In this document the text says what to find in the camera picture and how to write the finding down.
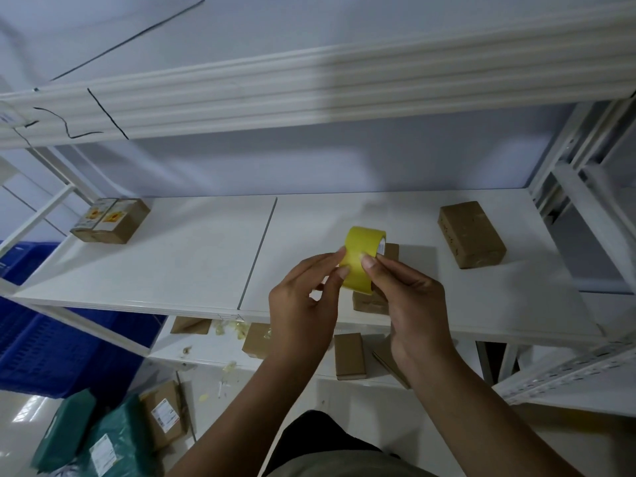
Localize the person's left hand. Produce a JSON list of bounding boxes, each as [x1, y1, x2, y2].
[[268, 245, 351, 363]]

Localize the person's right hand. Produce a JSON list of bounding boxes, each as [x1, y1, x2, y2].
[[360, 252, 458, 378]]

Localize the cardboard box with white label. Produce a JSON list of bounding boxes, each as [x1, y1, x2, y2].
[[351, 242, 400, 317]]

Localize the yellow tape roll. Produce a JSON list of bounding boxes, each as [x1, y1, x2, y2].
[[339, 226, 388, 296]]

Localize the plain brown cardboard box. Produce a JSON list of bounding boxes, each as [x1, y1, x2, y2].
[[438, 201, 507, 270]]

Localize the white metal shelving rack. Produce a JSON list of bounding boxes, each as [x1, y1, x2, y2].
[[0, 0, 636, 393]]

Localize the labelled box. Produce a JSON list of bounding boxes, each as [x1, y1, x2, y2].
[[91, 198, 152, 246]]

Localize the cardboard box with printed label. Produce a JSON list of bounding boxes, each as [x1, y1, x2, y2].
[[69, 197, 118, 243]]

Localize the person's left forearm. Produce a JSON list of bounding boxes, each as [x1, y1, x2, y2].
[[166, 350, 329, 477]]

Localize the person's right forearm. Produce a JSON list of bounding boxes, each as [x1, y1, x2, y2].
[[407, 352, 585, 477]]

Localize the person's dark trousers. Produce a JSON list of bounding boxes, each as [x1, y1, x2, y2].
[[268, 409, 399, 473]]

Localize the person's olive shirt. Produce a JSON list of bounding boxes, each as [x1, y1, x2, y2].
[[263, 450, 438, 477]]

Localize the floor cardboard parcel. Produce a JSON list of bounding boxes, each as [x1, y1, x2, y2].
[[138, 381, 187, 451]]

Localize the green plastic mailer package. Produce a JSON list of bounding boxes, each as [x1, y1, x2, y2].
[[81, 394, 158, 477], [29, 390, 98, 473]]

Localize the blue plastic crate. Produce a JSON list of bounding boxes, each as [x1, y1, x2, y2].
[[0, 241, 168, 399]]

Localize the yellow-edged white sticker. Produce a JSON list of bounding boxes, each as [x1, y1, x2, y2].
[[0, 101, 27, 129]]

